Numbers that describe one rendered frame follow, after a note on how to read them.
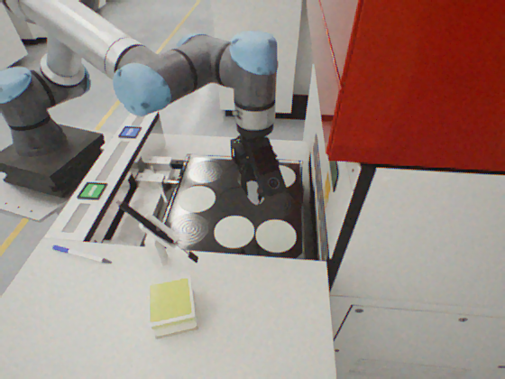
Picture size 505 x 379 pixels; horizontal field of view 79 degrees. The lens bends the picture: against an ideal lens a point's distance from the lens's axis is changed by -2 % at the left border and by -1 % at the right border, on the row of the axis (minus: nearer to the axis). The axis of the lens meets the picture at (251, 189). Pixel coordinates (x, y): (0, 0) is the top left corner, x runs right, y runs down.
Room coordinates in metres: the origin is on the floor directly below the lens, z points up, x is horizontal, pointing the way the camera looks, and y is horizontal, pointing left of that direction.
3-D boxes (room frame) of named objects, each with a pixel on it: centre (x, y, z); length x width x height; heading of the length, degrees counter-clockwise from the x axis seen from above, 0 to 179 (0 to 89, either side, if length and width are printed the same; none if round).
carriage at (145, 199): (0.58, 0.30, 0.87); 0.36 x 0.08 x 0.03; 175
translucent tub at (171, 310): (0.23, 0.13, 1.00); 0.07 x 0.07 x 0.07; 14
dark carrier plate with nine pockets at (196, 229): (0.58, 0.04, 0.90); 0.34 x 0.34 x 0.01; 85
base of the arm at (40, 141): (0.83, 0.69, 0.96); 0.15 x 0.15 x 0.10
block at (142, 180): (0.66, 0.30, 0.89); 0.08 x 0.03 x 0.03; 85
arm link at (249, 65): (0.51, 0.00, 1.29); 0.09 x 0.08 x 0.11; 54
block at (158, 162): (0.74, 0.29, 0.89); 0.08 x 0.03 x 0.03; 85
